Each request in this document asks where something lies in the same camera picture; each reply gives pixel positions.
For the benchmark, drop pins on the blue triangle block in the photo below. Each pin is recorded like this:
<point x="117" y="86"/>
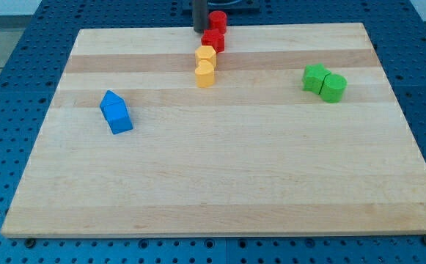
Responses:
<point x="110" y="99"/>

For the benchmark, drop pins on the blue cube block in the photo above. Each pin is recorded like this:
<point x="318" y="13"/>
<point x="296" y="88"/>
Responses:
<point x="122" y="124"/>

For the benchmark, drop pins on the yellow heart block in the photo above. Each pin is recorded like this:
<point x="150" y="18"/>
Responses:
<point x="204" y="74"/>

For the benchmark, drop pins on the yellow hexagon block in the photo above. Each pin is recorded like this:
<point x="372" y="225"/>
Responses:
<point x="207" y="53"/>

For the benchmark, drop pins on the wooden board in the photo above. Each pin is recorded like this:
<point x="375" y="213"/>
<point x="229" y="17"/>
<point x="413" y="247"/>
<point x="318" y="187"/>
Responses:
<point x="252" y="155"/>

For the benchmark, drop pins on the red star block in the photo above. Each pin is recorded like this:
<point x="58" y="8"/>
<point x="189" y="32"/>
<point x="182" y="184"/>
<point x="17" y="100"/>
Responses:
<point x="214" y="38"/>

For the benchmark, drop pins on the red cylinder block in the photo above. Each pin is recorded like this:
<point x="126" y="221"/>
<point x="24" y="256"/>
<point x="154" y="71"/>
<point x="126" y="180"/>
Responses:
<point x="218" y="20"/>

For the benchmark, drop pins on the green star block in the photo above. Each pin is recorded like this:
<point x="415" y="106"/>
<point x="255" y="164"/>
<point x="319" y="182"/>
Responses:
<point x="313" y="77"/>

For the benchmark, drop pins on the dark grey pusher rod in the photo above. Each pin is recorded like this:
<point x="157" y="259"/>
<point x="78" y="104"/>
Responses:
<point x="200" y="13"/>

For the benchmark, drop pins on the green cylinder block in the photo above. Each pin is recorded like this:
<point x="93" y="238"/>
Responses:
<point x="333" y="88"/>

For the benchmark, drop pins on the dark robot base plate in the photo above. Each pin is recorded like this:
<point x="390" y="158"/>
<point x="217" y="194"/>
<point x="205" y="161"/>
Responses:
<point x="224" y="5"/>

